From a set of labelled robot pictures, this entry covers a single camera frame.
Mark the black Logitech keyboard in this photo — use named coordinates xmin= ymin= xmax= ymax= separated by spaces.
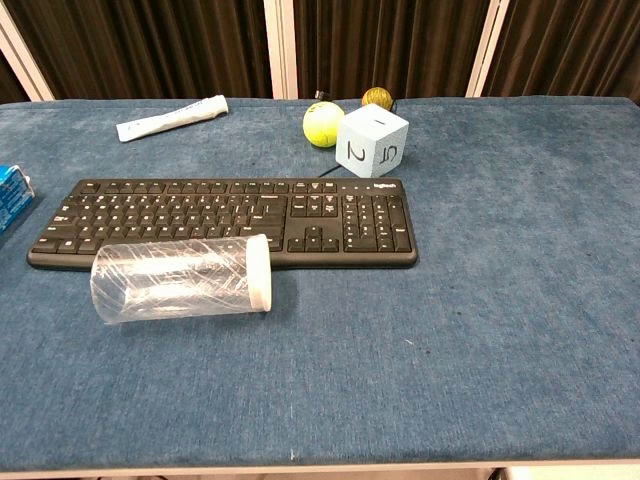
xmin=26 ymin=177 xmax=419 ymax=272

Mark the light blue numbered foam cube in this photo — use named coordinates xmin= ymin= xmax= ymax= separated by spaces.
xmin=335 ymin=103 xmax=411 ymax=179

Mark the yellow-green tennis ball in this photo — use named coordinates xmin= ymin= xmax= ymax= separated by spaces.
xmin=302 ymin=101 xmax=346 ymax=149

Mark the blue cloth table cover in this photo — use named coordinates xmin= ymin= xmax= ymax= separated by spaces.
xmin=0 ymin=96 xmax=640 ymax=471

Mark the clear plastic jar white lid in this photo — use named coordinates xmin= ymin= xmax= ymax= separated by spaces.
xmin=89 ymin=233 xmax=274 ymax=326

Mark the dark yellow yarn ball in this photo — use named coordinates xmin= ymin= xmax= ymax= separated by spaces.
xmin=361 ymin=87 xmax=394 ymax=109

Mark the white toothpaste tube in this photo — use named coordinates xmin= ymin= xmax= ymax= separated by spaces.
xmin=115 ymin=94 xmax=230 ymax=144

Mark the dark brown curtain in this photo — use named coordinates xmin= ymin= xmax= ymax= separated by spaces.
xmin=0 ymin=0 xmax=640 ymax=104

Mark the blue printed carton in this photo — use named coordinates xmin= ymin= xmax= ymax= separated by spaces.
xmin=0 ymin=164 xmax=37 ymax=236

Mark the white frame post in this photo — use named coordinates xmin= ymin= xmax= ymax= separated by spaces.
xmin=0 ymin=4 xmax=55 ymax=103
xmin=464 ymin=0 xmax=512 ymax=99
xmin=263 ymin=0 xmax=300 ymax=100

